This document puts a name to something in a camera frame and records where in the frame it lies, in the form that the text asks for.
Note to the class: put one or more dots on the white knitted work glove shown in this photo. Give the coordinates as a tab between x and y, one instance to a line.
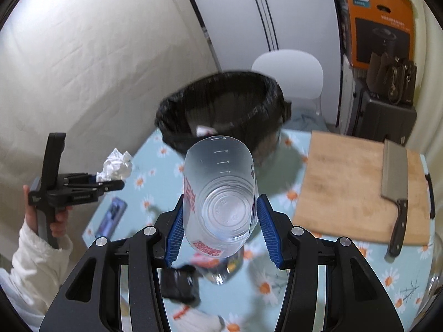
187	318

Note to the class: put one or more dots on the blue smartphone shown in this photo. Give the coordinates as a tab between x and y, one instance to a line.
111	218

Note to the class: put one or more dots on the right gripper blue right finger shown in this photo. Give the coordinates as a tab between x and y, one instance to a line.
274	226

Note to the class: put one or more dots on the white chair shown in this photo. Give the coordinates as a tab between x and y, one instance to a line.
298	73

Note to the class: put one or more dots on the red snack wrapper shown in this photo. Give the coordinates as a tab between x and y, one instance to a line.
205	262

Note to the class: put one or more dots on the clear plastic measuring cup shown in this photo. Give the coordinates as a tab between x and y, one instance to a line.
220	195

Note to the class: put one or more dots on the steel cleaver black handle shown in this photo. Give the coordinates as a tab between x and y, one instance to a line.
394	188

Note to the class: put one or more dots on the orange Philips box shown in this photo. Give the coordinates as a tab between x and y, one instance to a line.
377	26

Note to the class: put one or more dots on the brown leather bag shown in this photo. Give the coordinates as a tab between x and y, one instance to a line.
392	78

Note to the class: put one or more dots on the daisy print tablecloth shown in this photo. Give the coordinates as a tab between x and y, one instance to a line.
246	292

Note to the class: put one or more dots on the black suitcase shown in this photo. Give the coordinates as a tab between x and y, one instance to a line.
378	120

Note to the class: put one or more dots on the white tissue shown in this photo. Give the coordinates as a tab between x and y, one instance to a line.
117	166

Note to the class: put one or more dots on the person's left hand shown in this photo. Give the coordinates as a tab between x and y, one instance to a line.
58	228

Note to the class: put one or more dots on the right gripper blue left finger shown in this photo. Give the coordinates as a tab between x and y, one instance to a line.
175	233

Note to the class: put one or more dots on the white left sleeve forearm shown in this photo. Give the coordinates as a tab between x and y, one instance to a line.
37	272

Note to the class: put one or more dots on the glass bowl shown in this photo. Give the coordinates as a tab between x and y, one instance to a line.
435	281

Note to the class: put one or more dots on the bamboo cutting board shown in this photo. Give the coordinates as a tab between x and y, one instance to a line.
341	190

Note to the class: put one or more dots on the white refrigerator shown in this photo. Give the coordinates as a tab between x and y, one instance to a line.
239	31

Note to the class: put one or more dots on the black-lined trash bin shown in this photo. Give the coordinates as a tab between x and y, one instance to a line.
245	105

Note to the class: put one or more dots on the black wrapper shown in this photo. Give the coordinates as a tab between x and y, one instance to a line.
180	284

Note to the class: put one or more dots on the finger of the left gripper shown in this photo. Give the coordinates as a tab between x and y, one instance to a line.
79	178
109	186

